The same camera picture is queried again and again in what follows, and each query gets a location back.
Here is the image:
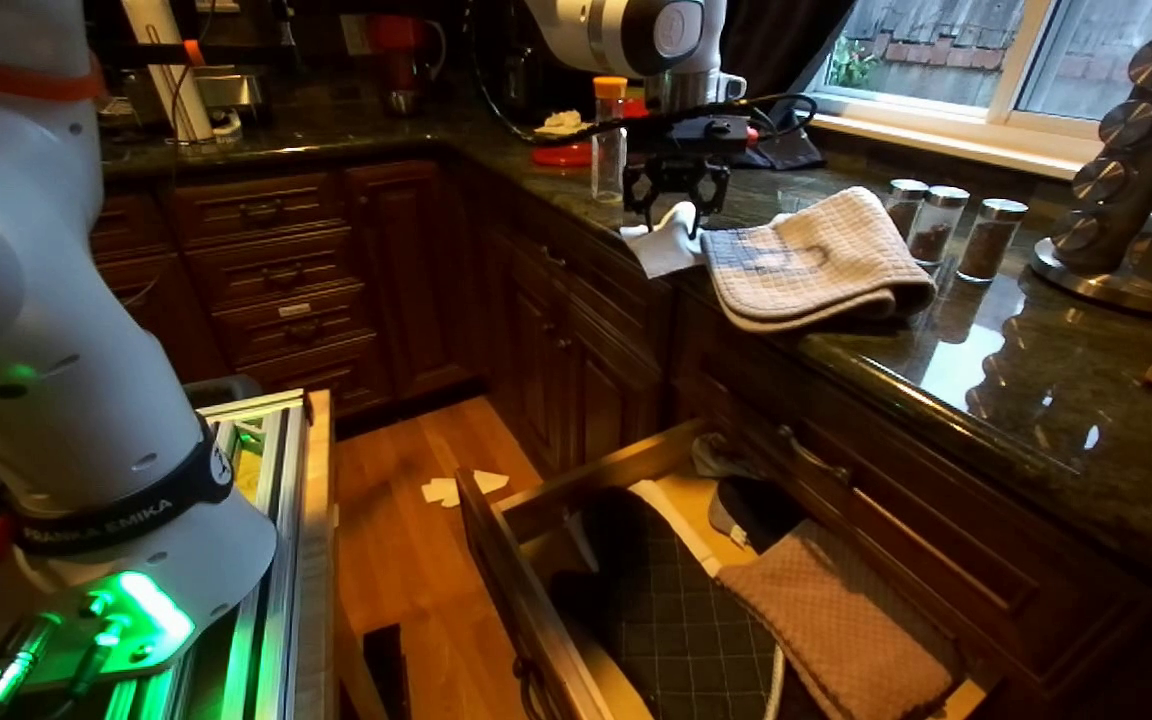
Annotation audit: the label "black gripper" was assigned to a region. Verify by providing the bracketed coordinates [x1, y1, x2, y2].
[621, 146, 735, 239]

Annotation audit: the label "white paper napkin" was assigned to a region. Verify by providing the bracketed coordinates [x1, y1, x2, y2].
[616, 197, 708, 286]

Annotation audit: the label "clear bottle with orange cap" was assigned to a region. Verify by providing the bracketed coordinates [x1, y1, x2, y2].
[587, 71, 635, 210]

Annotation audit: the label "flat red plastic lid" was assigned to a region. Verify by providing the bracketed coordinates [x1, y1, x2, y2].
[524, 135, 595, 175]

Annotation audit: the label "folded grey dish towel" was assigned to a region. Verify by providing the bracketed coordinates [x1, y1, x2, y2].
[702, 186, 940, 336]

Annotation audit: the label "wooden cabinet under counter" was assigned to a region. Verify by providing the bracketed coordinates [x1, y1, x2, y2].
[460, 163, 1152, 720]

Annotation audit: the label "black curtain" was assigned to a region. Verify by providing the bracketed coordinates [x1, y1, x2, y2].
[721, 0, 866, 100]

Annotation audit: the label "spice jar with silver lid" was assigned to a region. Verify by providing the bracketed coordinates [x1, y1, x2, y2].
[884, 175, 937, 243]
[907, 186, 978, 268]
[952, 194, 1037, 289]

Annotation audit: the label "small black cloth item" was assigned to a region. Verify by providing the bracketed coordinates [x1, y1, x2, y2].
[706, 468, 799, 552]

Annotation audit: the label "red kitchen appliance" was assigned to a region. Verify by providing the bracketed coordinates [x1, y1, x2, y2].
[364, 9, 457, 121]

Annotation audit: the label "white framed window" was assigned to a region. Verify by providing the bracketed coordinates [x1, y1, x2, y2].
[803, 0, 1152, 186]

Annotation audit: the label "white paper scrap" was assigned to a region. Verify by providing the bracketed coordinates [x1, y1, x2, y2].
[416, 464, 516, 518]

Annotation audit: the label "open wooden drawer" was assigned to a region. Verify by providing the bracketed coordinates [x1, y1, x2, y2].
[454, 419, 993, 720]

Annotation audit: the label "dark wooden drawer cabinets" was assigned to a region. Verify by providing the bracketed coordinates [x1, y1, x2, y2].
[89, 155, 475, 424]

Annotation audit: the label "black quilted oven mitt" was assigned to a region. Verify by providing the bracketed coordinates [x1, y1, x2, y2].
[544, 485, 799, 720]

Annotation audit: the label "grey-brown pot holder cloth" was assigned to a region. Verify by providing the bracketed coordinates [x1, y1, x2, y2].
[712, 528, 959, 720]

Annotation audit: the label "revolving metal spice rack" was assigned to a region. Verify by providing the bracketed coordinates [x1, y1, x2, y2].
[1027, 0, 1152, 320]

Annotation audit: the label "white slanted stand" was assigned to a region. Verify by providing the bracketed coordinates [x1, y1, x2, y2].
[115, 0, 223, 151]

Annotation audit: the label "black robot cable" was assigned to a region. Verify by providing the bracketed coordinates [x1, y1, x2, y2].
[465, 17, 824, 151]

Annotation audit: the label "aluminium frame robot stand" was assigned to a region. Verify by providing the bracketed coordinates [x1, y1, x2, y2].
[99, 383, 346, 720]

